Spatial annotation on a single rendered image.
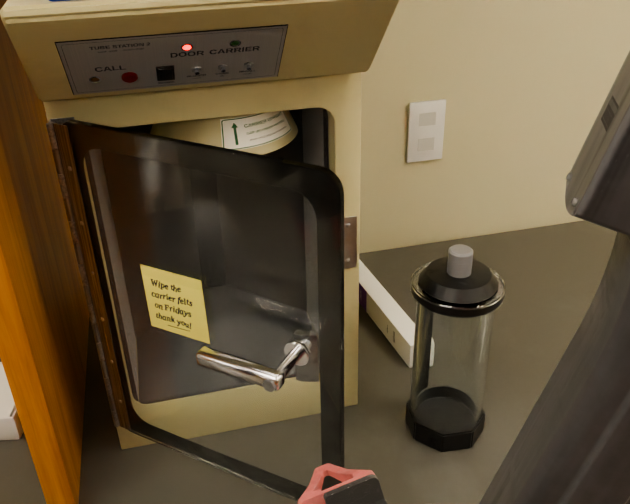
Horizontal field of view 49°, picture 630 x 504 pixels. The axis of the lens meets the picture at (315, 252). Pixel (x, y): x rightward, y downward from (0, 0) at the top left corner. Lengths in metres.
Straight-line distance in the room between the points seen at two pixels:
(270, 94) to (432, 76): 0.58
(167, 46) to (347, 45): 0.17
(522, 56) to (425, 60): 0.19
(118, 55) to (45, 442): 0.42
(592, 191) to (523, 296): 1.00
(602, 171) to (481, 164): 1.14
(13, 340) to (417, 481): 0.49
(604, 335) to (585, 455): 0.05
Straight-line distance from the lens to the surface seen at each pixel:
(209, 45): 0.63
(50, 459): 0.84
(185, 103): 0.72
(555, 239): 1.43
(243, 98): 0.73
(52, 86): 0.67
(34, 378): 0.77
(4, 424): 1.01
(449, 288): 0.79
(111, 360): 0.84
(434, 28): 1.25
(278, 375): 0.62
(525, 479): 0.31
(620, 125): 0.24
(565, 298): 1.25
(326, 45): 0.66
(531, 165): 1.43
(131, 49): 0.62
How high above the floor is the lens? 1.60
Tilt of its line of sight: 30 degrees down
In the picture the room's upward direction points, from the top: 1 degrees counter-clockwise
